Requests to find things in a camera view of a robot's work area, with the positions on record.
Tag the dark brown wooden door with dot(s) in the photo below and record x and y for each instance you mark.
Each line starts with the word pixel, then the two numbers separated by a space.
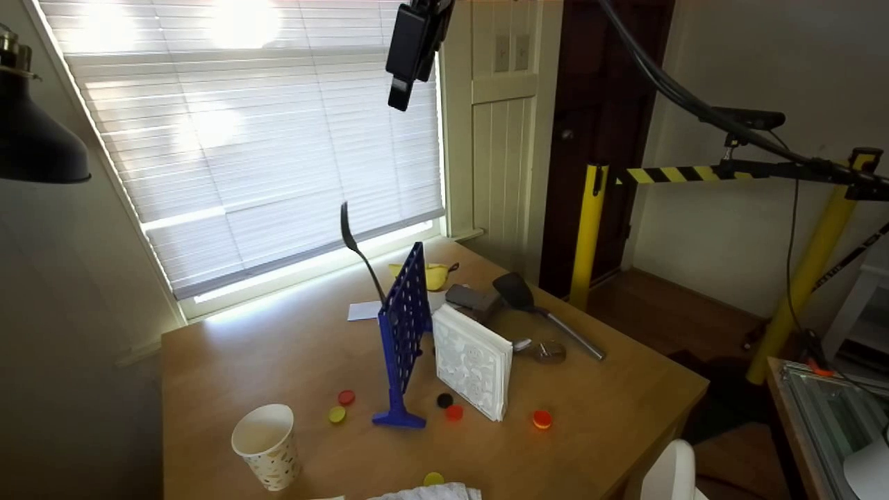
pixel 592 85

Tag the black spatula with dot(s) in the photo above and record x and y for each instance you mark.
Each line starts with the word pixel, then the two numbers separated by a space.
pixel 517 292

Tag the yellow black safety frame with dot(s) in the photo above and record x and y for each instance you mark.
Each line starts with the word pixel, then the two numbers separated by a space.
pixel 588 231

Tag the orange red game token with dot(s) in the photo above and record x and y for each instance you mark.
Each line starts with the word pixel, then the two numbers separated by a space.
pixel 542 418

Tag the black game token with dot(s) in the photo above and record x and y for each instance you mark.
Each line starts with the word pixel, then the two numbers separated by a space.
pixel 446 400

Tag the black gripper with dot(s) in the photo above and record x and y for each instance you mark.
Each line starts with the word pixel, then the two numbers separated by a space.
pixel 436 12

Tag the white wooden chair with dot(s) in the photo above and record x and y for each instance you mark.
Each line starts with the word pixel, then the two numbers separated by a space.
pixel 670 473

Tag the wooden side table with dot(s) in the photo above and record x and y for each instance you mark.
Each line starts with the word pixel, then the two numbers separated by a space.
pixel 788 427

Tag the white napkin stack block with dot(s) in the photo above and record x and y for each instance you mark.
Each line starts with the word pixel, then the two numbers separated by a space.
pixel 472 363

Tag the small white box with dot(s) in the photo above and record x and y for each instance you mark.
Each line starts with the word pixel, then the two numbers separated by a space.
pixel 363 310

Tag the blue grid game stand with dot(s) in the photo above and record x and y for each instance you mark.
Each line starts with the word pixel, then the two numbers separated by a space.
pixel 403 320

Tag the black lamp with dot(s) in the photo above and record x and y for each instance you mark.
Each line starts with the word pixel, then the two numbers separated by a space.
pixel 32 141

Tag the dark grey sponge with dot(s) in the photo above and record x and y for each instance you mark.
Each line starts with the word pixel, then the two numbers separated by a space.
pixel 470 298

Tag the silver spoon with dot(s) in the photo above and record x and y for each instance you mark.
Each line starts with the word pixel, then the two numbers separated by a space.
pixel 545 350

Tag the large white window blind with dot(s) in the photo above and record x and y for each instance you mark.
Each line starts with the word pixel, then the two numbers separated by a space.
pixel 260 128

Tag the white shelf unit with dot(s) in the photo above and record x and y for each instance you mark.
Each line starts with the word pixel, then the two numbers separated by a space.
pixel 864 314

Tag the white panelled door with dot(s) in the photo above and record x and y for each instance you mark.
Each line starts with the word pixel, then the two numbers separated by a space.
pixel 502 141

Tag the black boom bar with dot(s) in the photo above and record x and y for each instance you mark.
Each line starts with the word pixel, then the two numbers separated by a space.
pixel 816 170

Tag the yellow game token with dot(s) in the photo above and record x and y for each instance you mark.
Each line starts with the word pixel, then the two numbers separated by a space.
pixel 434 480
pixel 338 414

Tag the white grey cloth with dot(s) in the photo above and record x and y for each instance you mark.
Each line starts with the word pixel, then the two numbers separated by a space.
pixel 431 493

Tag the grey tray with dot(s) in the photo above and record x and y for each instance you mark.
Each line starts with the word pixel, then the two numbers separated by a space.
pixel 828 418

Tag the patterned white paper cup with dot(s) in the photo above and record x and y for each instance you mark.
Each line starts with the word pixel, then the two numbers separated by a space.
pixel 268 449

